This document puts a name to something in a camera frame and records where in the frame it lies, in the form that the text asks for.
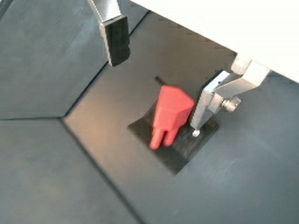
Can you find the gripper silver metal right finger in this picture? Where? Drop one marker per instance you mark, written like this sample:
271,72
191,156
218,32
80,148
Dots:
220,90

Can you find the red three prong object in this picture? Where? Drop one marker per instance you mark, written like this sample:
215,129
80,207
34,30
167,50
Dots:
174,107

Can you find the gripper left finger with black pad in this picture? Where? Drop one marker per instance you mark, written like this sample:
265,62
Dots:
114,30

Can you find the black curved fixture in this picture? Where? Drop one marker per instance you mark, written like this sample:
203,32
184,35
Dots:
187,143

